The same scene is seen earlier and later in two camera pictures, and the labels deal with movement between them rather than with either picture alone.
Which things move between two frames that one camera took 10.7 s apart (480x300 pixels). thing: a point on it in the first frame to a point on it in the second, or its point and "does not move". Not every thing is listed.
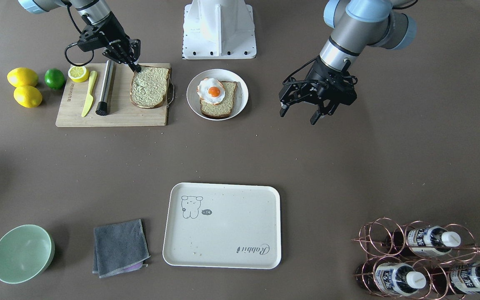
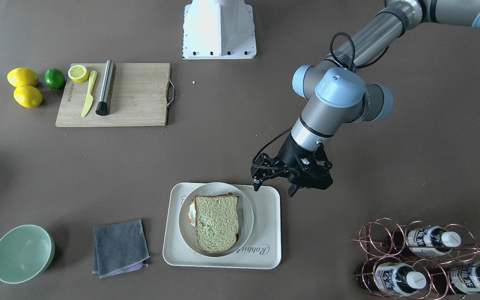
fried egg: (211, 91) to (192, 213)
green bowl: (22, 253) does not move
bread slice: (148, 86) to (216, 221)
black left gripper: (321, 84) to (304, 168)
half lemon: (78, 73) does not move
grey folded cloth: (119, 248) does not move
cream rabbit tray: (223, 225) does not move
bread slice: (224, 109) to (230, 193)
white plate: (241, 98) to (245, 216)
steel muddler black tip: (103, 108) does not move
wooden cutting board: (121, 111) does not move
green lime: (54, 78) does not move
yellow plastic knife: (90, 98) does not move
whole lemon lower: (28, 96) does not move
